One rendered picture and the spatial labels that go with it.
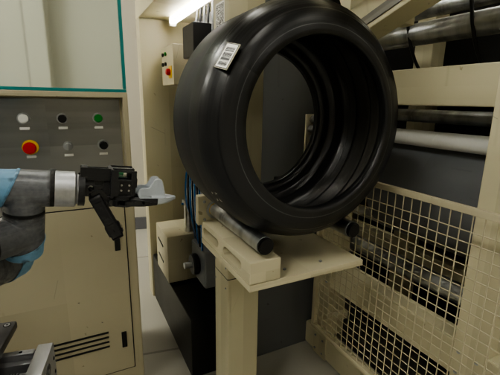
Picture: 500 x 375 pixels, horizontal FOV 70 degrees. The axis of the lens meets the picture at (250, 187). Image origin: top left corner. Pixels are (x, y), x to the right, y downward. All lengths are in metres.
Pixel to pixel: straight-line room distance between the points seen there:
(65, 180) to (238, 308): 0.83
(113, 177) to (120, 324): 1.00
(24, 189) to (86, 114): 0.72
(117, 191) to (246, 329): 0.85
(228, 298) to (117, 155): 0.70
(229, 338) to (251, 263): 0.62
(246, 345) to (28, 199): 1.00
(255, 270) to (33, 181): 0.52
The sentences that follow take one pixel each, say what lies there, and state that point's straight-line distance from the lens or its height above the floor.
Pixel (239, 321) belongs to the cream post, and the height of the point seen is 0.44.
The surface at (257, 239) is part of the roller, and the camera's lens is 0.90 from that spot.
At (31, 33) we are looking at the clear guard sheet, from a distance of 1.48.
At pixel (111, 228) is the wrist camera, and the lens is 0.86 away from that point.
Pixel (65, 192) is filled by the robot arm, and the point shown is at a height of 1.06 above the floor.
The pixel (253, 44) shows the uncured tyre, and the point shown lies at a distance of 0.81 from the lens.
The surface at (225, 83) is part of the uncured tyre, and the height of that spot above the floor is 1.28.
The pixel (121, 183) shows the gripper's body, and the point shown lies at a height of 1.07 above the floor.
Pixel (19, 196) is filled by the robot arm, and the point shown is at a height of 1.06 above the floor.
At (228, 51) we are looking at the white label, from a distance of 0.80.
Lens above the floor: 1.25
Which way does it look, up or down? 13 degrees down
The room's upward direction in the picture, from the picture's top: 1 degrees clockwise
